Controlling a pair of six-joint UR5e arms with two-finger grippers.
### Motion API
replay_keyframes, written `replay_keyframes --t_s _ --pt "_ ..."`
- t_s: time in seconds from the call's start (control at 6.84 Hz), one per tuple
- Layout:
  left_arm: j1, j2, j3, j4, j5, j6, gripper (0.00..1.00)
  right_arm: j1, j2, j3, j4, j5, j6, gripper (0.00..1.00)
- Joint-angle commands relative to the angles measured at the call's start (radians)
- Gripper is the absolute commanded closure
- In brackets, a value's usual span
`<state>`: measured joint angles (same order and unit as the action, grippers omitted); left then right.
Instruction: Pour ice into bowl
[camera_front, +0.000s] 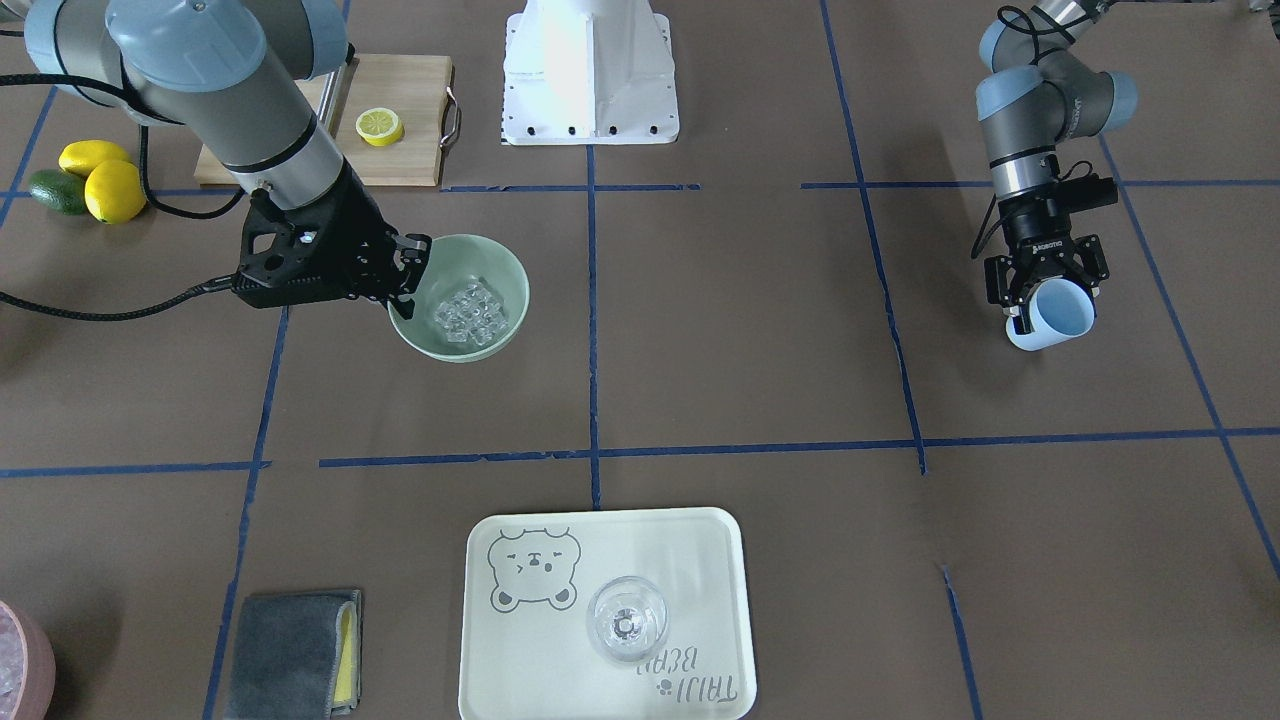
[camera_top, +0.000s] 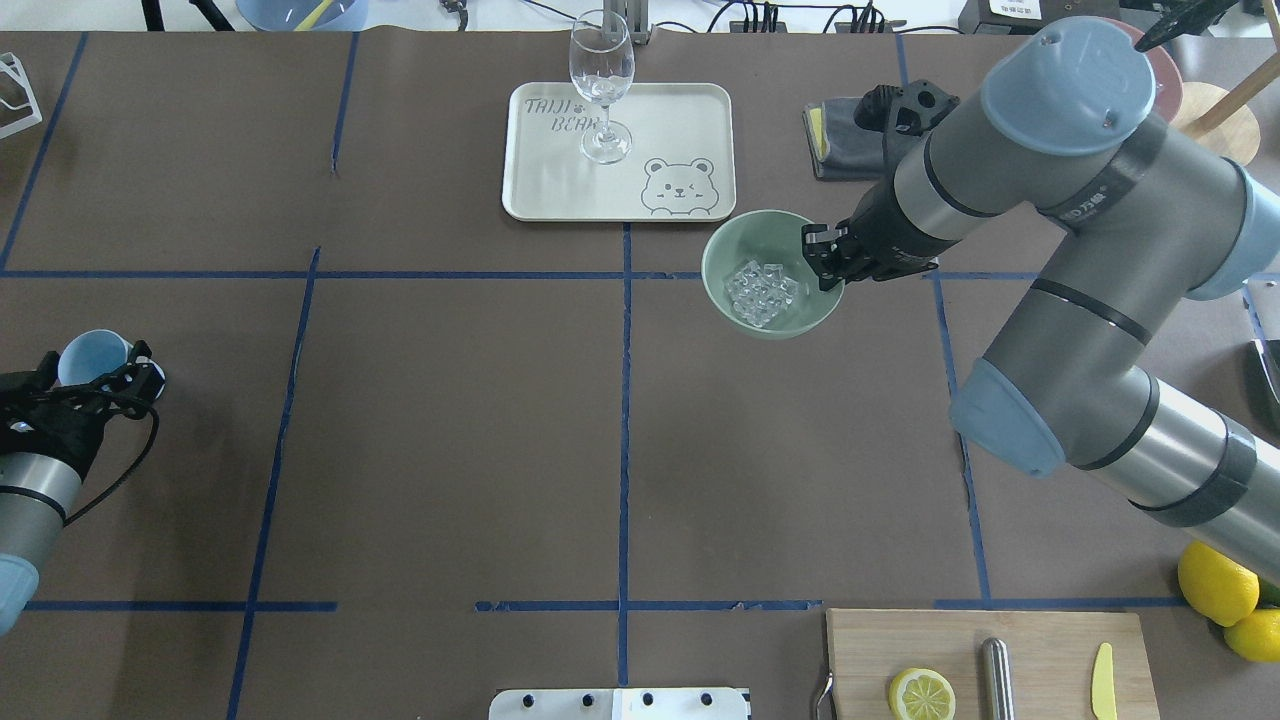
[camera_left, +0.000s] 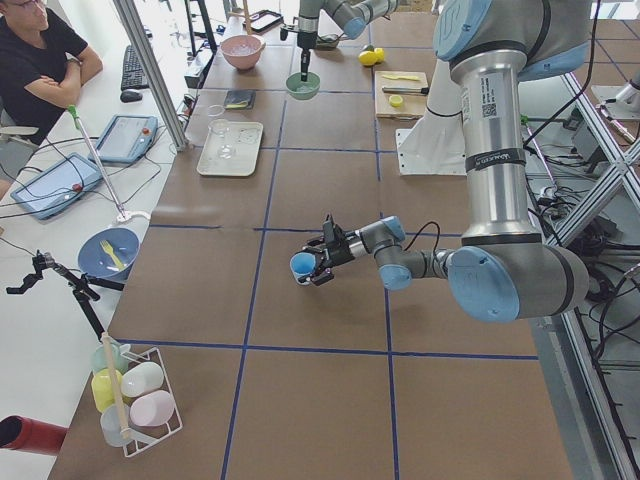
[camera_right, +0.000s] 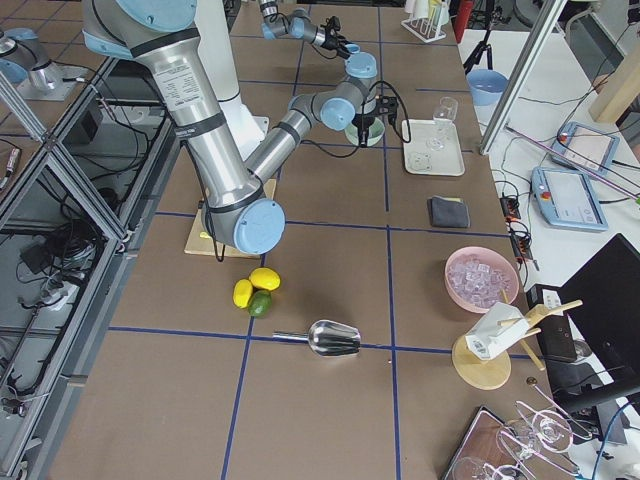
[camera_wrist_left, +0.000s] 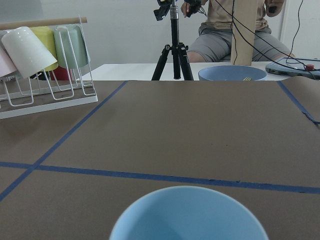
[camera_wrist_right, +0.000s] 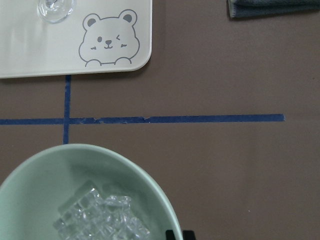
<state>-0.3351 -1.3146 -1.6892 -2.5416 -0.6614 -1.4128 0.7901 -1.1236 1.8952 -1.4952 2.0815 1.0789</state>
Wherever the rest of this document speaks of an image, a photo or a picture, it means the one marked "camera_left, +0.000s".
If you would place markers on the clear wine glass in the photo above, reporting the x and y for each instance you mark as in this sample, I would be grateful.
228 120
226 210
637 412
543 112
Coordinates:
220 128

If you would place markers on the lemon half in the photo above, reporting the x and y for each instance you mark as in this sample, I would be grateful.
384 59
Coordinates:
395 100

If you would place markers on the mint green bowl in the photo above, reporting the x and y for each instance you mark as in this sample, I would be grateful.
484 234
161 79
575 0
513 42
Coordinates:
294 80

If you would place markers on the yellow cup in rack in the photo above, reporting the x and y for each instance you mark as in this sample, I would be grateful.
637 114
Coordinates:
102 390

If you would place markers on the wooden cutting board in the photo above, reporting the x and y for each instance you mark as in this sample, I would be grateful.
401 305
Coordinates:
413 107

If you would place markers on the red cylinder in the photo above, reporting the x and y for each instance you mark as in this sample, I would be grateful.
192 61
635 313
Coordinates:
33 436

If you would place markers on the black keyboard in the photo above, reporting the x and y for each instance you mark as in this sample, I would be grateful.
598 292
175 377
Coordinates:
133 75

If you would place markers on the pink bowl of ice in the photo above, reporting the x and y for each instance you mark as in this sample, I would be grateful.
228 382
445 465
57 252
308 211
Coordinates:
242 51

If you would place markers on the cream bear serving tray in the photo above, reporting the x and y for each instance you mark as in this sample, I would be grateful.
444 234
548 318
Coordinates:
246 138

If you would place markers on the blue teach pendant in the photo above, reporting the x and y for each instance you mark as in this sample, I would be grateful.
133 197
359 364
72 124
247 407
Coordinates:
57 187
126 138

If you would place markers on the white cup in rack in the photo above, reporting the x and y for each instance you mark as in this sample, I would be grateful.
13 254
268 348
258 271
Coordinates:
143 378

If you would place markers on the yellow lemon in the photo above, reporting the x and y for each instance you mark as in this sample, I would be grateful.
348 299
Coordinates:
380 54
368 58

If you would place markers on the light blue plastic cup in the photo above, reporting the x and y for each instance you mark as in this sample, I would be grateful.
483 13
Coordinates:
302 266

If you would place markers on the steel ice scoop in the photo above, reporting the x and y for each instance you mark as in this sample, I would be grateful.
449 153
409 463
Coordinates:
328 41

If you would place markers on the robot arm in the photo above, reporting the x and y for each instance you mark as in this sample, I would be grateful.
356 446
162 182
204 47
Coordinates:
502 270
351 19

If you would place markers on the white wire cup rack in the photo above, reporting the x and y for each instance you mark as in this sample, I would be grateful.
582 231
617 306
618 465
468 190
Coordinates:
116 426

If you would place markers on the yellow plastic fork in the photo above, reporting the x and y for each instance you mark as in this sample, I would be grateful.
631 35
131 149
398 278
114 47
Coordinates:
110 251

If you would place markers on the pink cup in rack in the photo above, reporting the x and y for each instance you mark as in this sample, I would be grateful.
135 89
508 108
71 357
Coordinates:
152 409

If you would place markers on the seated person in black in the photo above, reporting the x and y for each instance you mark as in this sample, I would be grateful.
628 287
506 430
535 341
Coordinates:
44 65

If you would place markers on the yellow plastic knife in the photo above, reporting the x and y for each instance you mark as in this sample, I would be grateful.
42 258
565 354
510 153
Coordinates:
402 77

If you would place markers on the black computer mouse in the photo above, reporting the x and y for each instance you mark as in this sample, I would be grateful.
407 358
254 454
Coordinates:
130 96

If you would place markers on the large blue bowl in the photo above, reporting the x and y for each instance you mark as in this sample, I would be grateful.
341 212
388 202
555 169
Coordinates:
93 261

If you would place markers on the pale green cup in rack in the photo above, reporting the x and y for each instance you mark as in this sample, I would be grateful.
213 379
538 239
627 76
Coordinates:
119 355

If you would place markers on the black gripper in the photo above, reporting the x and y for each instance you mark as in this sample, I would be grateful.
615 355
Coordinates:
336 254
304 53

